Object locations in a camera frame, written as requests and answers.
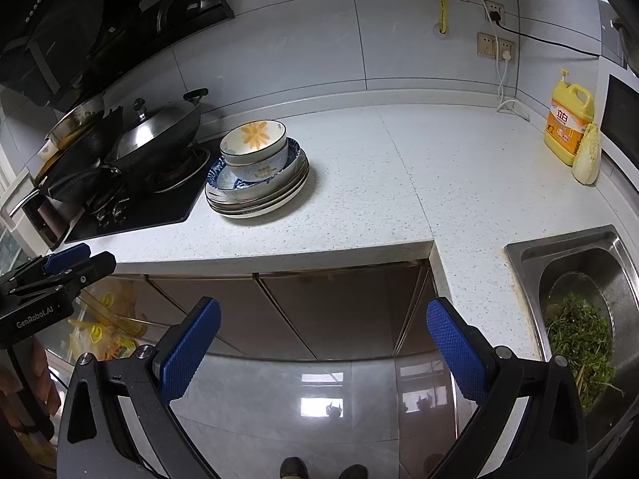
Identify steel wok lid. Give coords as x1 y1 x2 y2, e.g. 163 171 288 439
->
111 98 200 161

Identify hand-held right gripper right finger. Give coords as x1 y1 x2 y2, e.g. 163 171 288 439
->
426 297 592 479

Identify orange flower bowl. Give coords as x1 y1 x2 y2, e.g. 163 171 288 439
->
220 120 289 166

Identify yellow plastic bag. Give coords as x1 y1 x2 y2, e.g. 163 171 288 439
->
69 279 151 361

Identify green leafy vegetables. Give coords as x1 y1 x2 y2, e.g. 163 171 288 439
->
544 294 615 405

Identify person's left hand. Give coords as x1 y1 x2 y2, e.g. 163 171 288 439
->
0 340 62 431

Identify black range hood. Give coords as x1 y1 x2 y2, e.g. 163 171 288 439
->
0 0 235 107

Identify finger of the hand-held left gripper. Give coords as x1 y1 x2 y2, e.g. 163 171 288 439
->
15 252 117 305
10 243 91 285

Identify yellow-green sponge cloth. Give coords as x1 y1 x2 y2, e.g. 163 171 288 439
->
572 122 602 184

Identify steel sink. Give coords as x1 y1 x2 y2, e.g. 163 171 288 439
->
504 224 639 465

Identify beige wall socket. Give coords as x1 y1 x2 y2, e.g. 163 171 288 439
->
476 32 516 61

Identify steel wok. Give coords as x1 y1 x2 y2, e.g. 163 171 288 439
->
45 94 107 151

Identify plain white bowl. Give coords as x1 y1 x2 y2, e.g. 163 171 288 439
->
224 140 290 181

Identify white microwave oven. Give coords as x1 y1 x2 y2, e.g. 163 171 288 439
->
599 72 639 171

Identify black wok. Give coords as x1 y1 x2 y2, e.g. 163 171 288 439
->
102 88 209 184

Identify brown cabinet door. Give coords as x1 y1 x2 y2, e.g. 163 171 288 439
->
256 262 431 357

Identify black gas stove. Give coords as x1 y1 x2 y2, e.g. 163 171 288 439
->
65 147 220 245

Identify blue patterned bowl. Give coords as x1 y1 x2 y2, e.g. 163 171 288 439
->
207 137 309 204

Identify white power cable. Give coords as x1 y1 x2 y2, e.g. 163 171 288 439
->
496 55 531 121

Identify yellow detergent bottle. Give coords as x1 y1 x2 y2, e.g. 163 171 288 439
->
543 69 595 167

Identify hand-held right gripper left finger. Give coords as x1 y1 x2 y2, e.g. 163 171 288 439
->
57 296 223 479

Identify black frying pan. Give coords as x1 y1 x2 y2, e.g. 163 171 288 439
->
35 106 125 204

